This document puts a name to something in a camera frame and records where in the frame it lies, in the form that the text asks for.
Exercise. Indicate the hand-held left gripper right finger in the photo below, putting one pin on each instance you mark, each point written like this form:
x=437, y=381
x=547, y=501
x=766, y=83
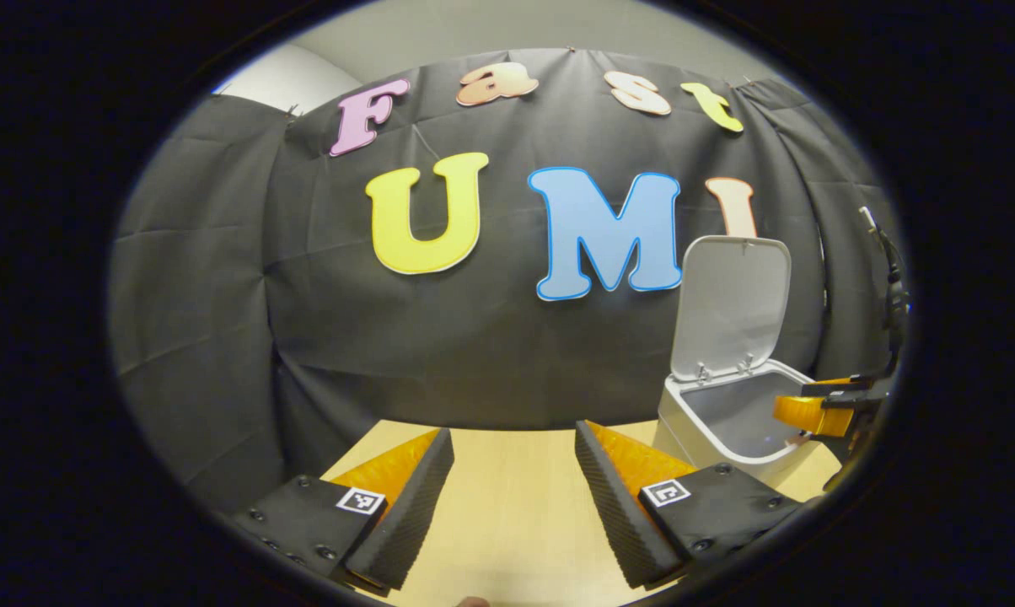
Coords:
x=617, y=514

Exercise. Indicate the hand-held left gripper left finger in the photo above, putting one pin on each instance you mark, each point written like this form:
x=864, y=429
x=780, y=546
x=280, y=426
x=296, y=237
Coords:
x=415, y=514

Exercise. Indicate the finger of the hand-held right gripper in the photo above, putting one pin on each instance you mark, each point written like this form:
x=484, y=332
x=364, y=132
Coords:
x=836, y=388
x=802, y=413

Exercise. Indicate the white desktop garbage bin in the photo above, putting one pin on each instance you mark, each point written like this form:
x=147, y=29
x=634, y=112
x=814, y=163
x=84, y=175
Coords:
x=731, y=295

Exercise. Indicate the wooden desktop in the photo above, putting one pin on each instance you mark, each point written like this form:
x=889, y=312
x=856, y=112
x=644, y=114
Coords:
x=507, y=523

